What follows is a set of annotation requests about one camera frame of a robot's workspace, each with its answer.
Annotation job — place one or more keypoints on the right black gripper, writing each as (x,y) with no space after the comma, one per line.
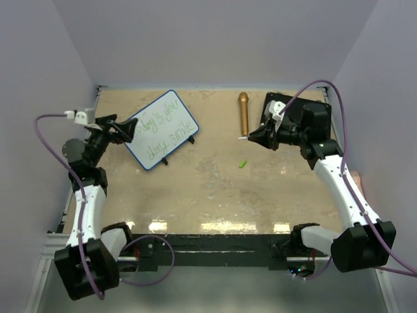
(263,135)

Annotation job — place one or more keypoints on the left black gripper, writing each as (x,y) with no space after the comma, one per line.
(126,129)

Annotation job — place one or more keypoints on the blue framed whiteboard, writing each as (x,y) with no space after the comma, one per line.
(162,127)

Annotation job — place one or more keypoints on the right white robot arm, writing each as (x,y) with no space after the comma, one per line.
(365,237)

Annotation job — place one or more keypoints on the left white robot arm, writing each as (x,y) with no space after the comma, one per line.
(87,264)

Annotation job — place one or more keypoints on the gold microphone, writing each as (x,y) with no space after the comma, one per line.
(243,103)

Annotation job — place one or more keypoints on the black hard case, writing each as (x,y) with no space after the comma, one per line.
(293,107)

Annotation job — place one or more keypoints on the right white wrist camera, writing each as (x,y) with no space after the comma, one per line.
(275,110)

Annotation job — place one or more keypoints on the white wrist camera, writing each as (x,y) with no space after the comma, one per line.
(275,110)
(81,116)

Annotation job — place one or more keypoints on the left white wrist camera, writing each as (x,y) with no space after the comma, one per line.
(81,116)

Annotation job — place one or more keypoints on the black base frame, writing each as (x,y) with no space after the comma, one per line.
(274,252)

